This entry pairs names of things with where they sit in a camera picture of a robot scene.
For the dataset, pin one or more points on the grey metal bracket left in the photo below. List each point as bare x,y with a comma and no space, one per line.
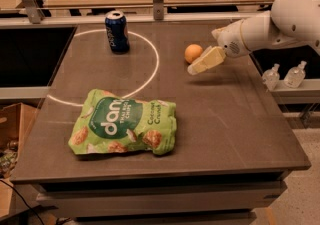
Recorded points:
33,11

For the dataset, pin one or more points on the green rice chip bag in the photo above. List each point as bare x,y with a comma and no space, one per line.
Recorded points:
111,124

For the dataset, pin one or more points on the clear sanitizer bottle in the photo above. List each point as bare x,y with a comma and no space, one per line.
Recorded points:
271,77
295,75

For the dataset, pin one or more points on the blue pepsi can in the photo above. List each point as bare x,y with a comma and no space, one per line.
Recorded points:
117,34

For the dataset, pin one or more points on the orange fruit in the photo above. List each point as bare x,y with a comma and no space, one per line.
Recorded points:
192,52

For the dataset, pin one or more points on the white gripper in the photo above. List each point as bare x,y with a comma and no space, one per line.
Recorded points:
230,41

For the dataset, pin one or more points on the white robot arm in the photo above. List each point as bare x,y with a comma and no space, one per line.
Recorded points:
289,23

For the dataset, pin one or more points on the cardboard box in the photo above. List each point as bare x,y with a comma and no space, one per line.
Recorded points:
16,122

